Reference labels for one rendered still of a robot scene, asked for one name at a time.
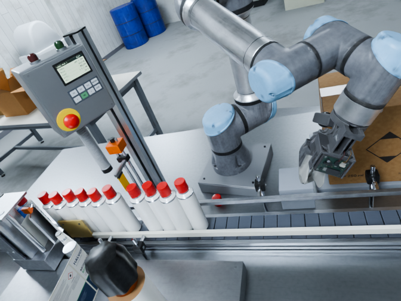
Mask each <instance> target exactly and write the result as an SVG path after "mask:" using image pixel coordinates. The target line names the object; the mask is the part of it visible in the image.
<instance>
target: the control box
mask: <svg viewBox="0 0 401 301"><path fill-rule="evenodd" d="M64 45H65V46H66V47H67V48H65V49H64V50H62V51H59V52H57V51H56V48H55V49H53V50H51V51H48V52H46V53H44V54H42V55H40V56H38V58H40V59H41V61H40V62H37V63H35V64H33V65H30V63H29V61H28V62H26V63H23V64H21V65H20V66H17V67H15V68H14V69H12V70H11V72H12V74H13V75H14V76H15V78H16V79H17V80H18V82H19V83H20V85H21V86H22V87H23V89H24V90H25V92H26V93H27V94H28V96H29V97H30V98H31V100H32V101H33V102H34V104H35V105H36V107H37V108H38V109H39V111H40V112H41V114H42V115H43V116H44V118H45V119H46V120H47V122H48V123H49V125H50V126H51V127H52V129H53V130H54V131H55V132H57V133H58V134H59V135H61V136H62V137H64V138H66V137H68V136H69V135H71V134H72V133H74V132H76V131H77V130H79V129H80V128H82V127H83V126H85V125H87V124H88V123H90V122H91V121H93V120H94V119H96V118H98V117H99V116H100V115H102V114H104V113H105V112H107V111H108V110H110V109H111V108H113V107H114V105H115V104H114V102H113V100H112V98H111V96H110V94H109V92H108V91H107V89H106V87H105V85H104V84H103V81H102V80H101V78H100V76H99V74H98V72H97V71H96V69H95V67H94V65H93V63H92V61H91V59H90V58H89V56H88V54H87V52H86V51H85V48H84V47H83V45H81V44H80V43H74V44H73V45H69V46H68V45H67V44H66V43H65V44H64ZM79 51H82V52H83V54H84V56H85V57H86V59H87V61H88V63H89V64H90V66H91V68H92V70H93V71H92V72H90V73H89V74H87V75H85V76H83V77H81V78H79V79H78V80H76V81H74V82H72V83H71V84H69V85H67V86H64V84H63V83H62V81H61V79H60V78H59V76H58V75H57V73H56V72H55V70H54V68H53V67H52V65H54V64H56V63H58V62H60V61H62V60H64V59H66V58H68V57H70V56H71V55H73V54H75V53H77V52H79ZM96 75H97V77H98V79H99V80H100V82H101V84H102V86H103V88H104V89H102V90H101V91H99V92H97V93H95V94H94V95H92V96H91V97H89V98H87V99H86V100H84V101H82V102H80V103H79V104H77V105H75V104H74V102H73V100H72V99H71V98H70V96H69V94H68V93H67V92H68V91H70V90H72V89H74V88H75V87H77V86H79V85H81V84H82V83H84V82H86V81H88V80H89V79H91V78H93V77H95V76H96ZM68 114H74V115H76V116H78V118H79V125H78V126H77V127H76V128H74V129H69V128H67V127H66V126H65V125H64V123H63V120H64V117H65V116H66V115H68Z"/></svg>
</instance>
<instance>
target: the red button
mask: <svg viewBox="0 0 401 301"><path fill-rule="evenodd" d="M63 123H64V125H65V126H66V127H67V128H69V129H74V128H76V127H77V126H78V125H79V118H78V116H76V115H74V114H68V115H66V116H65V117H64V120H63Z"/></svg>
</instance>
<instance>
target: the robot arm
mask: <svg viewBox="0 0 401 301"><path fill-rule="evenodd" d="M174 5H175V10H176V13H177V15H178V17H179V19H180V20H181V21H182V23H183V24H184V25H186V26H187V27H188V28H189V29H191V30H194V31H199V32H200V33H202V34H203V35H204V36H205V37H207V38H208V39H209V40H210V41H211V42H213V43H214V44H215V45H216V46H217V47H218V48H220V49H221V50H222V51H224V52H225V53H226V54H227V55H228V56H229V60H230V65H231V68H232V73H233V77H234V81H235V86H236V91H235V93H234V95H233V97H234V100H235V102H234V103H233V104H231V105H230V104H228V103H222V104H217V105H215V106H213V107H211V108H210V109H208V110H207V111H206V113H205V114H204V116H203V118H202V124H203V130H204V132H205V134H206V136H207V139H208V142H209V145H210V147H211V150H212V159H211V163H212V167H213V169H214V171H215V172H216V173H217V174H219V175H222V176H234V175H237V174H239V173H241V172H243V171H245V170H246V169H247V168H248V167H249V165H250V163H251V154H250V152H249V150H248V149H247V148H246V146H245V145H244V144H243V142H242V139H241V136H242V135H244V134H246V133H248V132H250V131H251V130H253V129H255V128H257V127H258V126H260V125H262V124H265V123H267V122H268V121H269V120H270V119H272V118H273V117H274V116H275V114H276V111H277V103H276V101H277V100H280V99H282V98H284V97H287V96H289V95H290V94H292V93H293V92H294V91H295V90H297V89H299V88H301V87H303V86H305V85H306V84H308V83H310V82H312V81H314V80H315V79H318V78H319V77H321V76H323V75H324V74H326V73H328V72H330V71H331V70H333V69H335V70H336V71H338V72H339V73H341V74H342V75H344V76H346V77H348V78H350V80H349V82H348V83H347V85H346V87H345V88H344V89H343V91H342V93H341V94H340V96H339V98H338V99H337V101H336V102H335V104H334V108H333V110H332V112H331V113H329V112H322V113H319V112H316V113H315V114H314V117H313V122H315V123H318V125H319V126H321V127H323V128H325V129H324V130H321V129H319V131H315V132H313V135H312V136H311V138H310V139H306V141H305V142H304V143H303V145H302V146H301V147H300V150H299V165H298V174H299V180H300V182H301V183H302V184H304V185H305V184H307V183H310V182H312V181H315V182H316V184H317V187H319V188H321V187H322V186H323V184H324V181H325V174H329V175H332V176H335V177H340V178H341V179H343V177H344V176H345V175H346V174H347V172H348V171H349V169H351V167H352V166H353V165H354V163H355V162H356V159H355V157H354V153H353V150H352V146H353V145H354V143H355V142H356V140H357V141H360V142H361V141H362V140H363V138H364V137H365V134H364V132H365V131H366V129H367V128H368V127H369V125H371V124H372V123H373V121H374V120H375V118H376V117H377V116H378V115H379V113H381V112H382V111H383V108H384V107H385V105H386V104H387V103H388V102H389V100H390V99H391V98H392V96H393V95H394V94H395V92H396V91H397V90H398V89H399V87H400V86H401V33H397V32H393V31H389V30H384V31H382V32H380V33H379V34H378V35H377V36H376V37H375V38H373V37H371V36H369V35H367V34H365V33H363V32H362V31H360V30H358V29H356V28H355V27H353V26H350V25H349V24H348V23H347V22H346V21H344V20H340V19H336V18H335V17H332V16H322V17H319V18H318V19H316V20H315V21H314V23H313V24H311V25H310V26H309V28H308V29H307V30H306V33H305V35H304V39H303V40H302V41H300V42H298V43H296V44H294V45H292V46H290V47H288V48H285V47H284V46H283V45H281V44H280V43H278V42H276V41H275V40H273V39H271V38H270V37H269V36H267V35H266V34H264V33H262V32H261V31H260V30H258V29H257V28H255V27H253V26H252V24H251V18H250V12H251V10H252V9H253V7H254V3H253V0H174ZM327 127H332V129H329V128H327ZM309 170H311V171H310V172H309Z"/></svg>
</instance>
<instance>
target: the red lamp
mask: <svg viewBox="0 0 401 301"><path fill-rule="evenodd" d="M27 59H28V61H29V63H30V65H34V64H35V63H37V62H40V61H41V59H40V58H38V56H37V55H36V54H35V53H29V54H28V55H27Z"/></svg>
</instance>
